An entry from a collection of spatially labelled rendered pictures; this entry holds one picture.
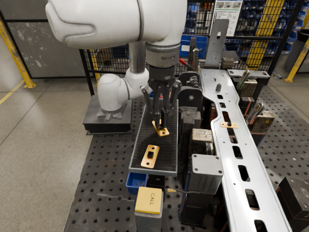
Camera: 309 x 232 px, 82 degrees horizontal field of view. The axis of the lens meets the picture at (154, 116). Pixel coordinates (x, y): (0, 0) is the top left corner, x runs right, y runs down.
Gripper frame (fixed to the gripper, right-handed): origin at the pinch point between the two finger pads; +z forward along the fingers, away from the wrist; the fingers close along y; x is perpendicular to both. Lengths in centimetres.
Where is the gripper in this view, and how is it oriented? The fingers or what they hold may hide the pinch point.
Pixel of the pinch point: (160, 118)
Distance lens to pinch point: 62.2
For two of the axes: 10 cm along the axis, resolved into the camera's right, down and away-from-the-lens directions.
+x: -3.2, -6.0, 7.3
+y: 9.5, -2.0, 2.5
